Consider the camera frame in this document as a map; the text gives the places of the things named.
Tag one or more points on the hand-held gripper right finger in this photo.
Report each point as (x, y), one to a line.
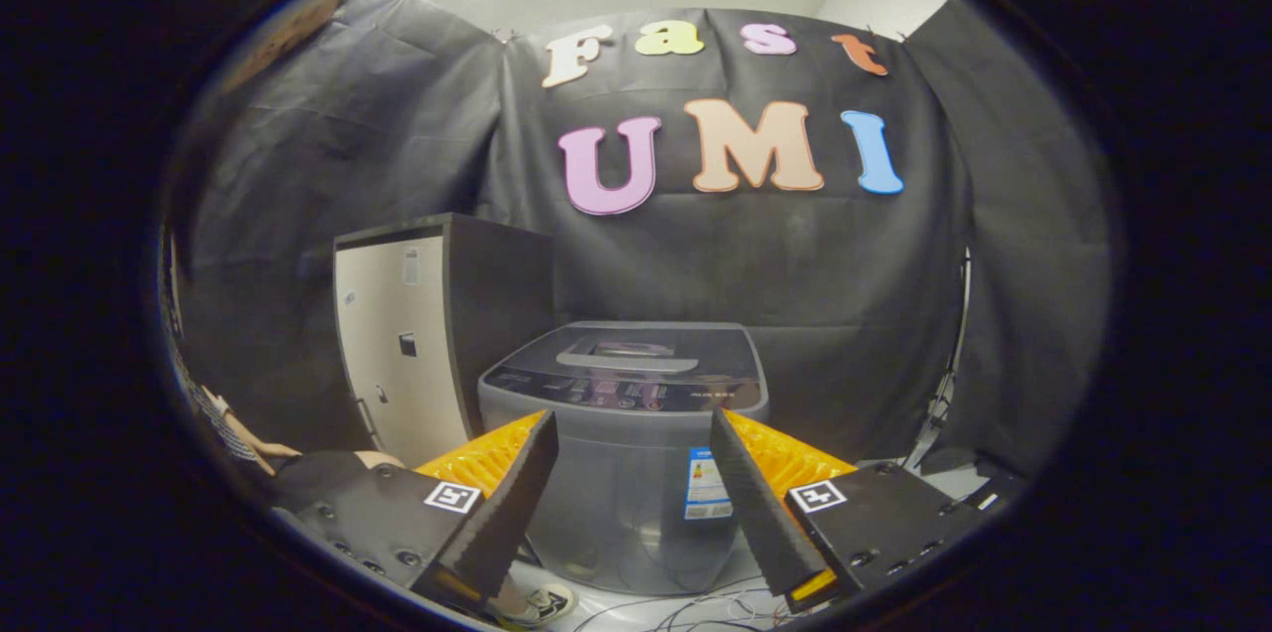
(755, 513)

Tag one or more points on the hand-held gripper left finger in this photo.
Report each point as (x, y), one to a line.
(512, 503)

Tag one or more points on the grey washing machine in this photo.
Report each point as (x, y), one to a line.
(626, 483)

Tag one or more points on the dark washing machine lid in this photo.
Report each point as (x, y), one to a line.
(706, 344)

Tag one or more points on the person's shoe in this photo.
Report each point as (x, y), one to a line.
(545, 602)

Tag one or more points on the dark cabinet with beige door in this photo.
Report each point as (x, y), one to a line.
(397, 394)

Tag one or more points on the flat black box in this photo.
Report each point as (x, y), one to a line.
(989, 491)

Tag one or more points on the black backdrop cloth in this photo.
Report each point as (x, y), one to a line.
(795, 264)

